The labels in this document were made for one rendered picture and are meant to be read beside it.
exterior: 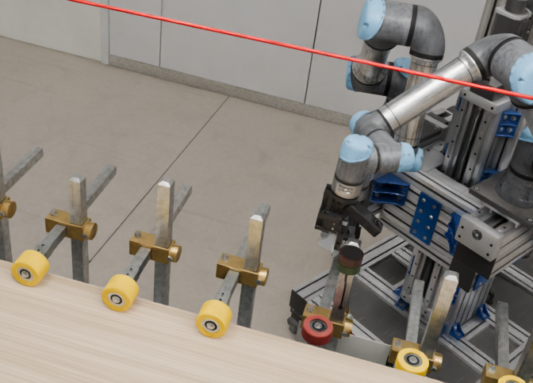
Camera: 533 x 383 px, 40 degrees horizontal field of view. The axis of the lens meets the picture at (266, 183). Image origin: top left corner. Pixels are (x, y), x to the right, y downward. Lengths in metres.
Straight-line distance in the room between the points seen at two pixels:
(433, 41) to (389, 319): 1.32
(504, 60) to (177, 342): 1.06
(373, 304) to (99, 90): 2.47
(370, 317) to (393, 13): 1.38
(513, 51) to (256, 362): 0.98
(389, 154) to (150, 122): 2.81
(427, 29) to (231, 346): 0.99
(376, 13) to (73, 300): 1.11
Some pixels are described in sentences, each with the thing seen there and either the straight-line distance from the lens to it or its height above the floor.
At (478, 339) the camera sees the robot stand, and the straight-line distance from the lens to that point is 3.09.
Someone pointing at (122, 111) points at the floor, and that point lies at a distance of 4.58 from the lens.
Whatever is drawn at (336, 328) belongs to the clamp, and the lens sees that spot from 2.01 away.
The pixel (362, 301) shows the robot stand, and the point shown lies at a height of 0.21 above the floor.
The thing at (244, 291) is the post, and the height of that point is 0.89.
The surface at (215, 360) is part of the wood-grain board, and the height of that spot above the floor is 0.90.
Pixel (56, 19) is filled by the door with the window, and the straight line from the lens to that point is 5.22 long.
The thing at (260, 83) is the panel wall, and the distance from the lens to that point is 4.71.
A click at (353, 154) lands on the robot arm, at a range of 1.76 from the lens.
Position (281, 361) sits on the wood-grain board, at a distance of 1.84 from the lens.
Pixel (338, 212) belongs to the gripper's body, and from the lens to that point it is 1.89.
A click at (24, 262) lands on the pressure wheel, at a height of 0.98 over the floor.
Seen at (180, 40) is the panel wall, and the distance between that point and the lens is 4.81.
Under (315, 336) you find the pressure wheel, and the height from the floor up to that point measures 0.91.
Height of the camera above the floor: 2.26
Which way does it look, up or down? 34 degrees down
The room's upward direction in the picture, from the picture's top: 8 degrees clockwise
